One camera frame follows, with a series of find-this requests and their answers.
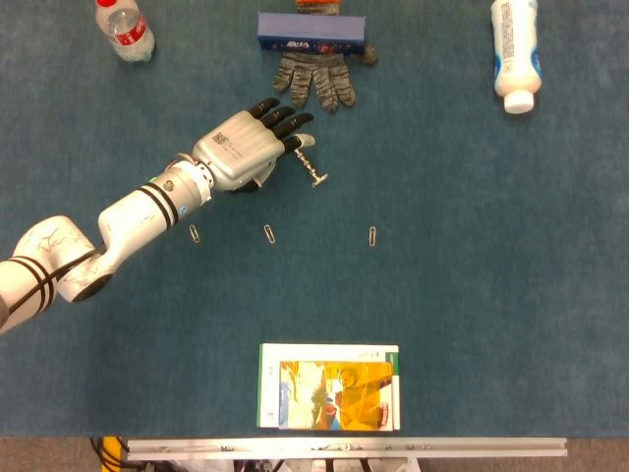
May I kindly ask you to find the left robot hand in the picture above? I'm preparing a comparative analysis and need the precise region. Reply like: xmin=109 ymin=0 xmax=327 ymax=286
xmin=192 ymin=96 xmax=316 ymax=195

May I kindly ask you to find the metal bolt tool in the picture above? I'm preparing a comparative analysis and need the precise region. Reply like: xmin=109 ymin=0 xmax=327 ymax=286
xmin=293 ymin=147 xmax=325 ymax=188

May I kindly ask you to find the grey knit work glove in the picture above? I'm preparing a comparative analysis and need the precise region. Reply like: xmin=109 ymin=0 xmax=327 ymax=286
xmin=272 ymin=0 xmax=379 ymax=114

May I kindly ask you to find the blue rectangular box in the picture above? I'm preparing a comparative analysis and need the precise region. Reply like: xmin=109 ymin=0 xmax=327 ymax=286
xmin=257 ymin=12 xmax=368 ymax=55

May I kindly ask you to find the clear bottle red label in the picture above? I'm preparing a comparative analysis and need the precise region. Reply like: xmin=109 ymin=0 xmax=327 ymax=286
xmin=94 ymin=0 xmax=156 ymax=64

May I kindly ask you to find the white green book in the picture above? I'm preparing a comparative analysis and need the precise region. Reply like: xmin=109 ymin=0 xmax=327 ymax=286
xmin=257 ymin=342 xmax=402 ymax=433

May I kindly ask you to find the yellow cover book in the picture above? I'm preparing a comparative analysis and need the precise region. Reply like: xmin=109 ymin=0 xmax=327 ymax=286
xmin=278 ymin=360 xmax=396 ymax=432

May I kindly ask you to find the white lotion bottle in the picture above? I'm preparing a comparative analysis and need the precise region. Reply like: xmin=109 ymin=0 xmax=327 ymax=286
xmin=489 ymin=0 xmax=543 ymax=116

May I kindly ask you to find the yellow post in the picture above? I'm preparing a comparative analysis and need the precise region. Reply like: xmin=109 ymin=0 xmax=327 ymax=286
xmin=101 ymin=436 xmax=125 ymax=472

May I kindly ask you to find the black cable bundle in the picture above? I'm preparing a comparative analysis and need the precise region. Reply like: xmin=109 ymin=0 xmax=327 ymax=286
xmin=89 ymin=436 xmax=130 ymax=472

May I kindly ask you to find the aluminium profile rail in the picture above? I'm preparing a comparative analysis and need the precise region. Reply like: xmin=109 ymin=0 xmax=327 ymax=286
xmin=126 ymin=437 xmax=569 ymax=462

